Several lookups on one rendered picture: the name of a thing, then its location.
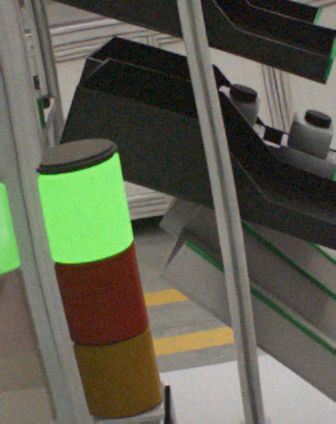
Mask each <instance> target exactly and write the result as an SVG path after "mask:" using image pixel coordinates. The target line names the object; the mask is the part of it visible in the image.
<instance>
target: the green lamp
mask: <svg viewBox="0 0 336 424"><path fill-rule="evenodd" d="M37 182H38V187H39V192H40V196H41V202H42V207H43V212H44V217H45V223H46V228H47V233H48V238H49V244H50V249H51V254H52V258H53V260H54V261H56V262H62V263H77V262H85V261H92V260H97V259H101V258H104V257H108V256H111V255H114V254H116V253H118V252H120V251H123V250H125V249H126V247H127V246H129V244H130V243H131V242H132V240H133V236H132V230H131V224H130V218H129V212H128V206H127V200H126V194H125V188H124V183H123V176H122V171H121V164H120V159H119V154H118V153H114V155H113V157H111V158H110V159H109V160H107V161H106V162H105V163H103V164H100V165H97V166H94V167H91V168H87V169H83V170H79V172H73V173H66V174H57V175H46V176H44V175H41V176H39V178H37Z"/></svg>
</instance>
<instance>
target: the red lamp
mask: <svg viewBox="0 0 336 424"><path fill-rule="evenodd" d="M54 269H55V274H56V279H57V285H59V290H60V295H61V300H62V305H63V310H64V314H65V315H66V321H67V325H68V330H69V335H70V339H71V340H72V342H74V343H77V344H83V345H98V344H101V345H106V344H111V343H115V342H120V341H123V340H126V339H129V338H131V337H133V336H135V335H137V334H138V333H140V332H142V331H144V330H145V329H146V328H147V326H148V325H149V317H148V311H147V306H145V301H144V295H143V289H142V283H141V278H140V271H139V266H138V259H137V254H136V247H134V242H133V240H132V242H131V243H130V244H129V246H127V247H126V249H125V250H123V251H120V252H118V253H116V254H114V255H111V256H108V257H104V258H101V259H97V260H92V261H85V262H77V263H62V262H57V263H55V265H54Z"/></svg>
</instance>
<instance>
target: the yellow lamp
mask: <svg viewBox="0 0 336 424"><path fill-rule="evenodd" d="M74 345H75V346H74ZM74 345H73V349H74V354H75V359H76V364H78V369H79V374H80V378H81V383H82V387H83V392H85V397H86V401H87V406H88V411H89V415H91V416H94V417H97V418H104V419H115V418H123V417H128V416H132V415H136V414H139V413H144V412H146V411H148V410H150V409H151V408H153V407H154V406H155V405H156V404H157V403H158V402H159V401H160V400H161V399H162V397H163V392H162V386H161V382H160V376H159V371H158V366H157V361H156V355H155V350H154V344H153V340H152V334H151V329H150V324H149V325H148V326H147V328H146V329H145V330H144V331H142V332H140V333H138V334H137V335H135V336H133V337H131V338H129V339H126V340H123V341H120V342H115V343H111V344H106V345H101V344H98V345H83V344H77V343H76V344H74Z"/></svg>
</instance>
